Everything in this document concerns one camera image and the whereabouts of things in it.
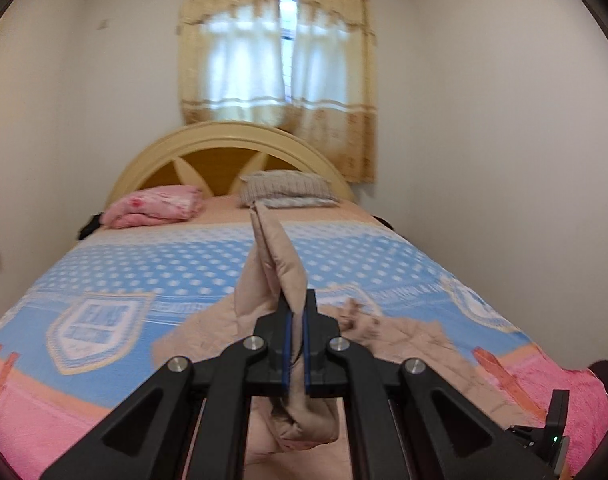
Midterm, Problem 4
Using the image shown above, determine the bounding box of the striped grey pillow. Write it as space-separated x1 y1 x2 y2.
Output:
238 170 340 209

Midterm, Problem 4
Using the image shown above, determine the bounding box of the yellow curtain behind bed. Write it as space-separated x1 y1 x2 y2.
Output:
178 0 378 184

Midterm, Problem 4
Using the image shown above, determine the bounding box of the pink folded blanket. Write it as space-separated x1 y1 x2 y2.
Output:
100 185 204 230

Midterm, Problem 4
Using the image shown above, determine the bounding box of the cream wooden headboard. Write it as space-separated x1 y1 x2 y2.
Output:
106 122 355 204

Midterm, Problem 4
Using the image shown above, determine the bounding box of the black item beside bed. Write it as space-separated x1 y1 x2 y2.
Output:
77 214 102 240

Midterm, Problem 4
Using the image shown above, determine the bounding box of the beige quilted puffer jacket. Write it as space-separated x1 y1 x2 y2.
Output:
151 201 541 480

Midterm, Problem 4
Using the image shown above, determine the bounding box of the blue pink bedspread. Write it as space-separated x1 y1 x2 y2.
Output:
0 197 608 479

